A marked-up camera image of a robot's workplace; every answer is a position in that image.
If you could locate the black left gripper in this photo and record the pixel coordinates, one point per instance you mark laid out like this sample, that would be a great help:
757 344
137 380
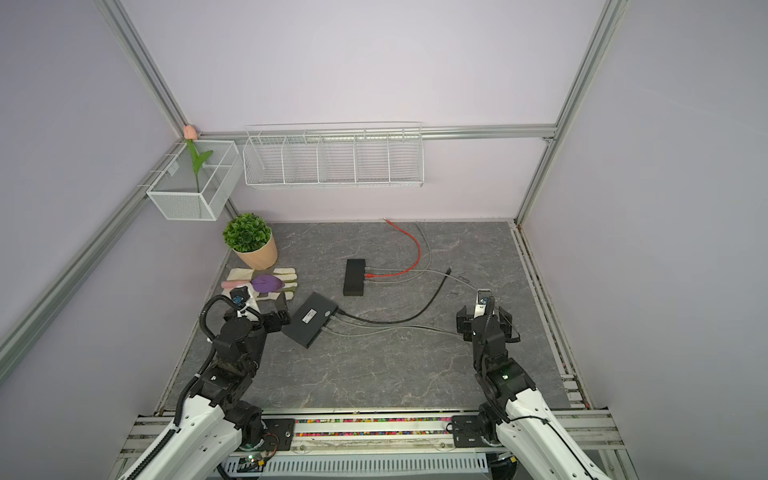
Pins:
274 325

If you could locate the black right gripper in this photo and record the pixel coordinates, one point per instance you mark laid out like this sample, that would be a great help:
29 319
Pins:
467 323

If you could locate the black ribbed network switch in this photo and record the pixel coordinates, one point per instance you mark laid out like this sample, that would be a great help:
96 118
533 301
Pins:
354 277

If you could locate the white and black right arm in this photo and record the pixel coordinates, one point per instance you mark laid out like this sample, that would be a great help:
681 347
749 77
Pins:
515 414

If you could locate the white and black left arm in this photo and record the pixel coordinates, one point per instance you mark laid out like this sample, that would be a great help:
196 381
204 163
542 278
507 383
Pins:
211 420

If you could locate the green plant in beige pot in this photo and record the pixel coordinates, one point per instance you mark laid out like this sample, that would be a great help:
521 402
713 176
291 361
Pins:
252 240

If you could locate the pink tulip artificial flower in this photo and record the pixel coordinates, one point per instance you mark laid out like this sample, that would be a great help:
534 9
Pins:
198 158

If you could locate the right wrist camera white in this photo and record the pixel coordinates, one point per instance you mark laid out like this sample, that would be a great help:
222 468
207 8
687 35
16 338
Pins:
483 299

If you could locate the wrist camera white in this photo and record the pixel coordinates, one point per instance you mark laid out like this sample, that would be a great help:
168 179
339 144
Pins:
483 299
245 305

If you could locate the purple trowel with pink handle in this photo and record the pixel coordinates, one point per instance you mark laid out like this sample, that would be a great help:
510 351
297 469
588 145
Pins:
262 284

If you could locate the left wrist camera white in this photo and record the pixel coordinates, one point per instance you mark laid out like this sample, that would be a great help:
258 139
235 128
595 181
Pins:
245 305

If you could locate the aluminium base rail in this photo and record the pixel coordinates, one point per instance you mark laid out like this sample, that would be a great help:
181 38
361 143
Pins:
384 444

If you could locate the white wire basket small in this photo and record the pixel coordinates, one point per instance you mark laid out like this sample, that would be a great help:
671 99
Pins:
174 193

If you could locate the white wire shelf wide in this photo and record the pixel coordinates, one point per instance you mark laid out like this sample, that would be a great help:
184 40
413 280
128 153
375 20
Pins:
334 154

